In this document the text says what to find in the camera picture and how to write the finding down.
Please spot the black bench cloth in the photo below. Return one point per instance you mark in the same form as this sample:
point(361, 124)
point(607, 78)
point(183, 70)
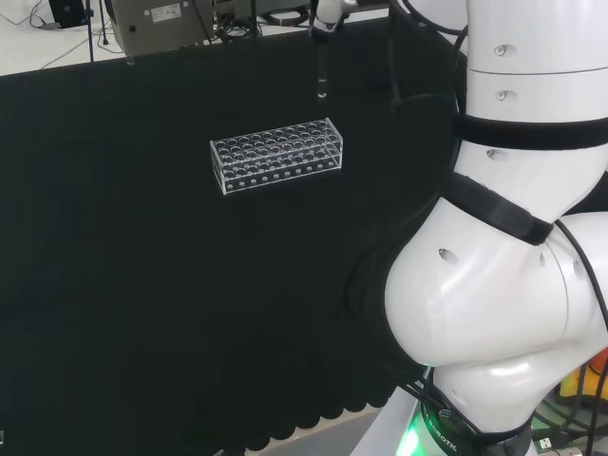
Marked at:
point(142, 261)

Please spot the black box device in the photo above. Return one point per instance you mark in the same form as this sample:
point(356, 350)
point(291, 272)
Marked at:
point(66, 10)

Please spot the grey metal equipment case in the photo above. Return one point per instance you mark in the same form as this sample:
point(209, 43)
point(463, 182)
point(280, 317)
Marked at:
point(157, 24)

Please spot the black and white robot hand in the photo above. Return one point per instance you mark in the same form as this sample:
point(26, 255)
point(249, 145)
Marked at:
point(328, 14)

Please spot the clear acrylic test tube rack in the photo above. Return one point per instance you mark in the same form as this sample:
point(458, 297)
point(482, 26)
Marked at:
point(275, 157)

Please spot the blue tripod leg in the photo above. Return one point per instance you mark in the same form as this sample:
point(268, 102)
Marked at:
point(90, 33)

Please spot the clear glass test tube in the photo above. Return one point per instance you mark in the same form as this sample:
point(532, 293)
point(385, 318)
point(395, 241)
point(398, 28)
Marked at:
point(322, 71)

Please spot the yellow stop button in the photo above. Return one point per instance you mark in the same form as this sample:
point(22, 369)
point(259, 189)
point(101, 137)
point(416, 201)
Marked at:
point(589, 375)

